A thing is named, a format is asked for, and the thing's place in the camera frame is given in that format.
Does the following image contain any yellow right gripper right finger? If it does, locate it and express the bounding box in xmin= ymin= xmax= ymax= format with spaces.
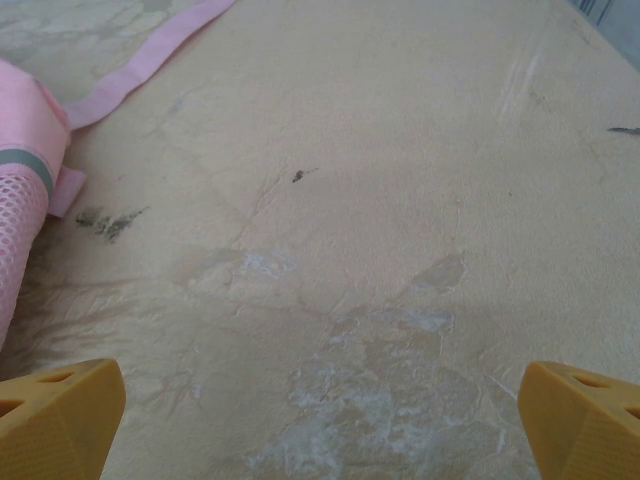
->
xmin=517 ymin=362 xmax=640 ymax=480

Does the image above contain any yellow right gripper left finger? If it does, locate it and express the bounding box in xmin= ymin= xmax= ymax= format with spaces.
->
xmin=0 ymin=358 xmax=127 ymax=480

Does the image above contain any pink backpack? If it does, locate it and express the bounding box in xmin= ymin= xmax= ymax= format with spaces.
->
xmin=0 ymin=0 xmax=236 ymax=351

